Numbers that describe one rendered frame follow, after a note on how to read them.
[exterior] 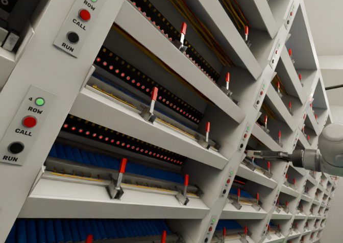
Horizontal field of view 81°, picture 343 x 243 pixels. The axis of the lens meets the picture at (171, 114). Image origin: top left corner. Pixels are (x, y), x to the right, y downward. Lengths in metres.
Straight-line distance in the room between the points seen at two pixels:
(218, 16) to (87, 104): 0.44
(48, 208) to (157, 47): 0.39
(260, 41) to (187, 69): 0.53
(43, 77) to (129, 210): 0.35
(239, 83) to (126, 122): 0.60
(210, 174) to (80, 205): 0.52
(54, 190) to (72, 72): 0.22
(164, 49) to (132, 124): 0.19
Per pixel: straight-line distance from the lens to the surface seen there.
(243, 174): 1.00
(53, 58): 0.38
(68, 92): 0.39
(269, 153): 1.02
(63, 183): 0.48
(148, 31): 0.47
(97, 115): 0.42
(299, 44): 1.46
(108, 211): 0.52
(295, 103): 1.59
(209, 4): 0.62
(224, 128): 0.86
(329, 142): 0.80
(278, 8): 1.10
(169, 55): 0.50
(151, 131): 0.49
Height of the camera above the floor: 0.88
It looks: 7 degrees up
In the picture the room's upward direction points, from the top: 23 degrees clockwise
